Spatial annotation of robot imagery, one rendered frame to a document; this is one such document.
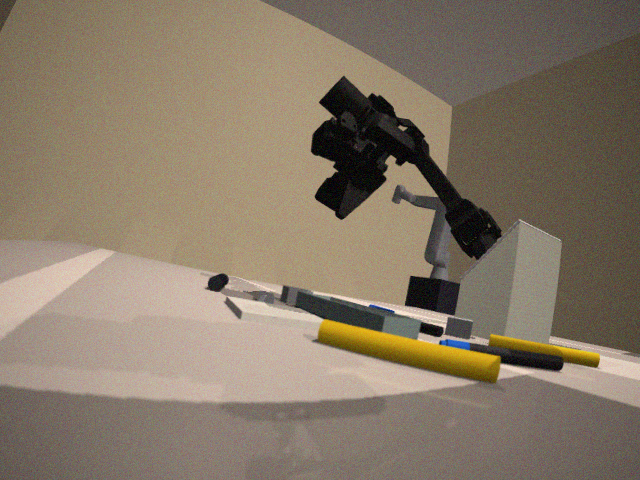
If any yellow cylinder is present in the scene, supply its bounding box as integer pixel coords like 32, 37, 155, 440
318, 319, 501, 383
488, 334, 600, 368

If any keyboard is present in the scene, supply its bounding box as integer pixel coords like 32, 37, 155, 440
294, 291, 422, 340

